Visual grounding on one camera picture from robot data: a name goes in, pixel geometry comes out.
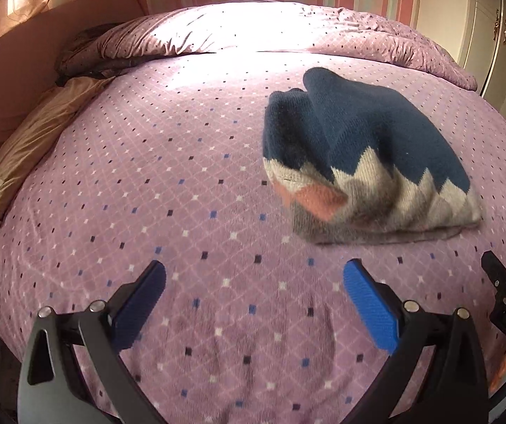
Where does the purple dotted bed sheet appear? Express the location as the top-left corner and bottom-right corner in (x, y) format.
(0, 51), (506, 424)

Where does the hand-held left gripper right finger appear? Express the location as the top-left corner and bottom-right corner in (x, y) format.
(342, 257), (489, 424)

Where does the cream wardrobe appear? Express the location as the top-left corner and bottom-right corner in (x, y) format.
(416, 0), (506, 151)

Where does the tan pillow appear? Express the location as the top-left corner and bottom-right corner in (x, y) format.
(0, 75), (117, 229)

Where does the dark cloth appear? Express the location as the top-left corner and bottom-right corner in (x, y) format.
(55, 24), (123, 87)

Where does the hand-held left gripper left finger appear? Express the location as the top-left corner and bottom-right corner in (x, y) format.
(17, 260), (167, 424)

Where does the purple dotted duvet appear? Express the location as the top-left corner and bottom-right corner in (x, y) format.
(56, 0), (478, 91)

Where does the navy argyle knit sweater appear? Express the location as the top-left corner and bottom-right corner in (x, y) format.
(262, 67), (485, 246)

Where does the pink headboard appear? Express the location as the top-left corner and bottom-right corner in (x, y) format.
(0, 0), (148, 190)

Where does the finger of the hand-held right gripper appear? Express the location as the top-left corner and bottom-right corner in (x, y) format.
(481, 250), (506, 294)

